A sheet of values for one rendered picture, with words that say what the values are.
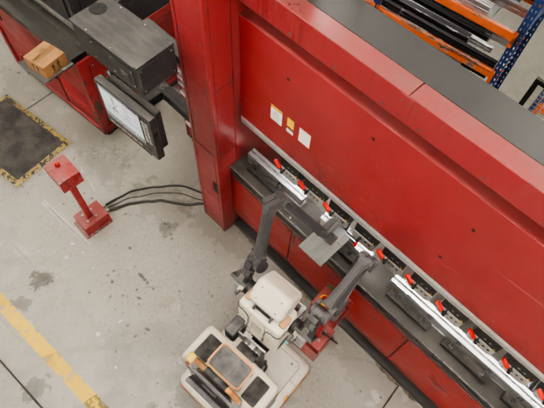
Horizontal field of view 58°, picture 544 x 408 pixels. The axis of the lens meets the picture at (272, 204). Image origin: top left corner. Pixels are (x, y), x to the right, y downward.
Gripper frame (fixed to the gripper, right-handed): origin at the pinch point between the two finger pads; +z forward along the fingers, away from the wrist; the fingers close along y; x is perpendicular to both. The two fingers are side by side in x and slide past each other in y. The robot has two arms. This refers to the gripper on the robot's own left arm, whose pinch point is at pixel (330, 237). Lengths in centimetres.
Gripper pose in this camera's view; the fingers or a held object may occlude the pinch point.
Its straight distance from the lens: 296.5
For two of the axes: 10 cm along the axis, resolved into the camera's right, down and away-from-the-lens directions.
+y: -6.8, -6.5, 3.3
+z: 3.0, 1.7, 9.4
